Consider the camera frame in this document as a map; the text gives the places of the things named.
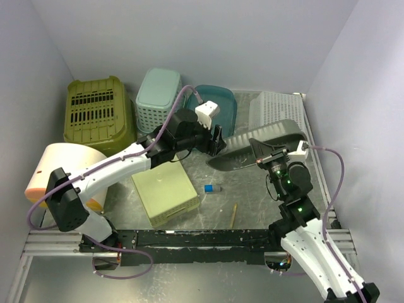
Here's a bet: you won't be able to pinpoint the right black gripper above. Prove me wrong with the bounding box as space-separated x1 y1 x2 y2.
249 138 291 199

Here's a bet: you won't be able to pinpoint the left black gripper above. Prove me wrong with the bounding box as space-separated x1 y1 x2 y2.
175 116 227 157

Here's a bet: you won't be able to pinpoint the grey plastic tub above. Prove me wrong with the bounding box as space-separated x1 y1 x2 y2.
206 119 307 172

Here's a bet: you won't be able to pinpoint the white perforated plastic tray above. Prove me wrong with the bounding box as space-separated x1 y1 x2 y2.
249 92 307 133

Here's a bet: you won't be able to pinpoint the blue transparent plastic tub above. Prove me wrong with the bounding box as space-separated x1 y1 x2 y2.
195 85 237 139

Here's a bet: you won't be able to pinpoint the pale yellow plastic tray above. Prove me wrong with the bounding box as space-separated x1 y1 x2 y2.
132 162 200 228

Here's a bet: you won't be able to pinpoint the teal perforated plastic basket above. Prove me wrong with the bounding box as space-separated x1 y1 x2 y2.
135 68 182 133

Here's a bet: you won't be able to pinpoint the olive green plastic tub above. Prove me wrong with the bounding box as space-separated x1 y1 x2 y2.
63 76 137 157

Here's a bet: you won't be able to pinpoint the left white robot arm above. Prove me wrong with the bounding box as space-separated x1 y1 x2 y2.
45 109 226 252

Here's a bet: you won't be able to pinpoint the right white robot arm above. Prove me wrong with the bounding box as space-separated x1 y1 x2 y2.
249 138 380 302

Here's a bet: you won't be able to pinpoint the small blue grey cap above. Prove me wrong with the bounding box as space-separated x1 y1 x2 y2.
204 184 222 193

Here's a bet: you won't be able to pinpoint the short wooden stick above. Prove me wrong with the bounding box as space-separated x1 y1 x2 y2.
229 203 238 229

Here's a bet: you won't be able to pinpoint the cream cylindrical appliance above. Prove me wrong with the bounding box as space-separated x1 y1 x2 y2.
25 143 107 203

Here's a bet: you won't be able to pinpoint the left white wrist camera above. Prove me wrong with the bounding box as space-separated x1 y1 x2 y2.
194 101 220 129

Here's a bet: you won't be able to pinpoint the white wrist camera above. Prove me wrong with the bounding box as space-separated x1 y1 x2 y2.
194 101 220 129
288 140 309 162

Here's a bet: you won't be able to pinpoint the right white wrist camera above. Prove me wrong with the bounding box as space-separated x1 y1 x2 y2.
288 140 309 162

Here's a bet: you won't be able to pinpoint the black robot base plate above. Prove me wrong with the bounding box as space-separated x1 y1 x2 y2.
78 229 285 268

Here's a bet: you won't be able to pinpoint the aluminium rail frame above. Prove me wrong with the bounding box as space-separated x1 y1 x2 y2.
6 229 369 303

